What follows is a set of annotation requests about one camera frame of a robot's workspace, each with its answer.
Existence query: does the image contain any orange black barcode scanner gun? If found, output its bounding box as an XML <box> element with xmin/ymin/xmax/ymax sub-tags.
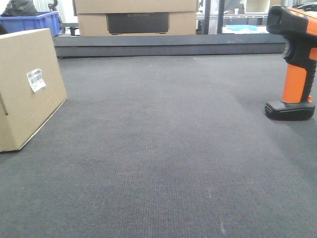
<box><xmin>264</xmin><ymin>5</ymin><xmax>317</xmax><ymax>120</ymax></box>

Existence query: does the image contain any large cardboard box black panel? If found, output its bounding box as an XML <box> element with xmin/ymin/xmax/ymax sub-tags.
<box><xmin>74</xmin><ymin>0</ymin><xmax>198</xmax><ymax>36</ymax></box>

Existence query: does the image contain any cardboard package with label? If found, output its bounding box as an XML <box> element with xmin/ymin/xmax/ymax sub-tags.
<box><xmin>0</xmin><ymin>28</ymin><xmax>67</xmax><ymax>152</ymax></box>

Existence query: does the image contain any light blue tray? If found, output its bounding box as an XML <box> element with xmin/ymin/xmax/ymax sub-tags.
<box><xmin>224</xmin><ymin>24</ymin><xmax>258</xmax><ymax>32</ymax></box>

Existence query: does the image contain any white barcode label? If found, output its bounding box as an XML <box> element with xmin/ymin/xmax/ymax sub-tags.
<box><xmin>27</xmin><ymin>68</ymin><xmax>46</xmax><ymax>93</ymax></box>

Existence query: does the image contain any white plastic bin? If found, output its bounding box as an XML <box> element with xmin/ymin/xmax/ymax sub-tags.
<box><xmin>244</xmin><ymin>0</ymin><xmax>270</xmax><ymax>14</ymax></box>

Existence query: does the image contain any blue plastic crate background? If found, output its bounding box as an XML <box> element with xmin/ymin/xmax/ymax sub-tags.
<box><xmin>0</xmin><ymin>11</ymin><xmax>60</xmax><ymax>36</ymax></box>

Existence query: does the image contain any black bag in crate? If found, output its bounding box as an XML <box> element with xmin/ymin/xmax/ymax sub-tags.
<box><xmin>1</xmin><ymin>0</ymin><xmax>38</xmax><ymax>17</ymax></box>

